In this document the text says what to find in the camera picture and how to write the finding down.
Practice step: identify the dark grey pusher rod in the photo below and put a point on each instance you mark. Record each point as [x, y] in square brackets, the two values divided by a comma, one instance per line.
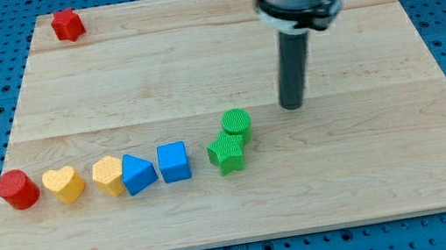
[292, 69]

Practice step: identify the blue triangle block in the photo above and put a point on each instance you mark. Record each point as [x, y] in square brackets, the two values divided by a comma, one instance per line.
[137, 174]

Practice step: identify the red cylinder block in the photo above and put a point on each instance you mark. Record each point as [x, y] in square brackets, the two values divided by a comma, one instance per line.
[18, 189]

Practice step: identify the green cylinder block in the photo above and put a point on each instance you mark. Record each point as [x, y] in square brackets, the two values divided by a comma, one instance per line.
[237, 122]

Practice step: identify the yellow hexagon block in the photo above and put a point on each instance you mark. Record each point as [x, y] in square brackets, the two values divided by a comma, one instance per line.
[107, 175]

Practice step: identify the wooden board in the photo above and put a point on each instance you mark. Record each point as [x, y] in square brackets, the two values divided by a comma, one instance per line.
[368, 145]

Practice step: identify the red star block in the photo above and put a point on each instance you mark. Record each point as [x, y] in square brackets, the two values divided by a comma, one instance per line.
[67, 25]

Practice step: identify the blue cube block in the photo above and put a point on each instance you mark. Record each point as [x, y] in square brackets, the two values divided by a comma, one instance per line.
[174, 162]

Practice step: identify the yellow heart block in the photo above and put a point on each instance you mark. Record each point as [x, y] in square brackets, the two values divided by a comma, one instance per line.
[66, 184]

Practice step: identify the green star block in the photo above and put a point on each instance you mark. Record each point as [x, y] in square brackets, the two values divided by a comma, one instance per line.
[227, 152]

